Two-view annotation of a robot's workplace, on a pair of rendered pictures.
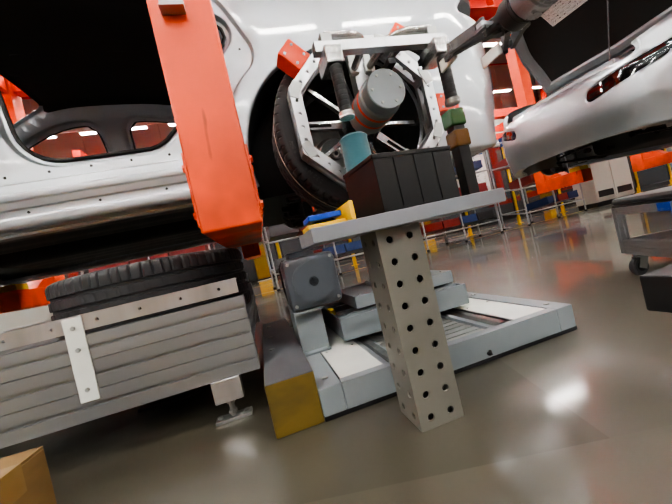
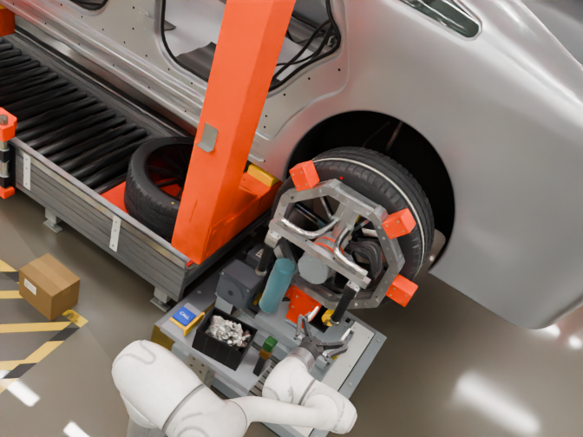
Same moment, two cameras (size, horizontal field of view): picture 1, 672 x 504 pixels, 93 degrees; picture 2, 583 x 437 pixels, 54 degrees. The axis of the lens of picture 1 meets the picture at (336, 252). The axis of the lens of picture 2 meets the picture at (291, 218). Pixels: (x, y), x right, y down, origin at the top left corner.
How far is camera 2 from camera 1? 2.18 m
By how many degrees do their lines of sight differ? 47
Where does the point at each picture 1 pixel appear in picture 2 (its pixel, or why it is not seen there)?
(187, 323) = (157, 259)
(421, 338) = not seen: hidden behind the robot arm
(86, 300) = (134, 198)
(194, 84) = (199, 185)
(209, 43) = (217, 172)
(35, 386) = (98, 227)
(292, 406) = (160, 338)
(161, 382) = (138, 268)
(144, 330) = (140, 245)
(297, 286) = (220, 287)
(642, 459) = not seen: outside the picture
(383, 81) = (312, 265)
